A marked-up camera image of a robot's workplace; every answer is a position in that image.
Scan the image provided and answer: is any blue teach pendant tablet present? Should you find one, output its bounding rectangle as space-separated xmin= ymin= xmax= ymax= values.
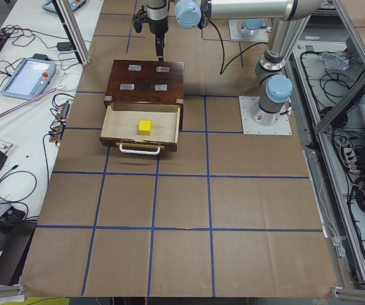
xmin=1 ymin=58 xmax=57 ymax=100

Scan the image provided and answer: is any yellow block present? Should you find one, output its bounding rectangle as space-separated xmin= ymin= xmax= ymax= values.
xmin=138 ymin=119 xmax=152 ymax=136

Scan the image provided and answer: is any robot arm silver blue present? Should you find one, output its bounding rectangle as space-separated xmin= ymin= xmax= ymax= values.
xmin=174 ymin=0 xmax=322 ymax=126

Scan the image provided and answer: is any black power adapter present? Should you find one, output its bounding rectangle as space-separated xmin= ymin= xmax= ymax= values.
xmin=56 ymin=42 xmax=72 ymax=51

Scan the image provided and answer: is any light wooden drawer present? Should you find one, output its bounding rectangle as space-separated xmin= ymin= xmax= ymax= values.
xmin=99 ymin=102 xmax=181 ymax=154

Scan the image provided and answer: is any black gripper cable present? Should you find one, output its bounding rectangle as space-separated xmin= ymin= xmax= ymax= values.
xmin=207 ymin=20 xmax=268 ymax=76

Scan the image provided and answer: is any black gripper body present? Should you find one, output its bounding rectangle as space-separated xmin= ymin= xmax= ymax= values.
xmin=148 ymin=17 xmax=169 ymax=39

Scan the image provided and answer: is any aluminium frame post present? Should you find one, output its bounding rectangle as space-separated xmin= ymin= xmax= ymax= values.
xmin=52 ymin=0 xmax=91 ymax=66

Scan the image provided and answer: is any brown paper table mat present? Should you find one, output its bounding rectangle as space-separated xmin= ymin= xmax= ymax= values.
xmin=21 ymin=1 xmax=338 ymax=297

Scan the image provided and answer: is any dark wooden drawer cabinet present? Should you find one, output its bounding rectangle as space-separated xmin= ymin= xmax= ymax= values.
xmin=103 ymin=59 xmax=185 ymax=132

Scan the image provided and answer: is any white drawer handle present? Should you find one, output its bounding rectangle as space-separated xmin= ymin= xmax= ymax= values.
xmin=119 ymin=144 xmax=161 ymax=156

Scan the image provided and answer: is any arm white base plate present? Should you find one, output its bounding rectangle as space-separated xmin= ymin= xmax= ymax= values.
xmin=228 ymin=18 xmax=270 ymax=43
xmin=238 ymin=96 xmax=292 ymax=136

